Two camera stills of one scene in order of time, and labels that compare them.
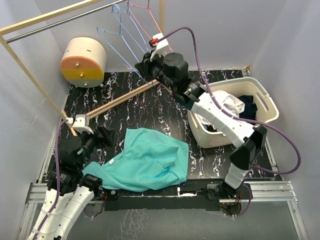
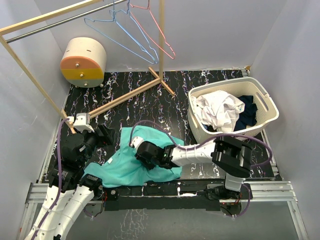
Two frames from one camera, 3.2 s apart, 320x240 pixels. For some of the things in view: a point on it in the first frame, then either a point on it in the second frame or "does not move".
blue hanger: [117, 52] -> [128, 35]
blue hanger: [134, 25] -> [139, 30]
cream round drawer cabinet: [83, 62] does not move
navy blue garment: [250, 108] does not move
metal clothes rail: [26, 35] does not move
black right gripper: [145, 66] -> [149, 166]
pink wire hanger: [139, 24] does not move
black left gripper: [107, 137] does not move
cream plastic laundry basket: [267, 112] does not move
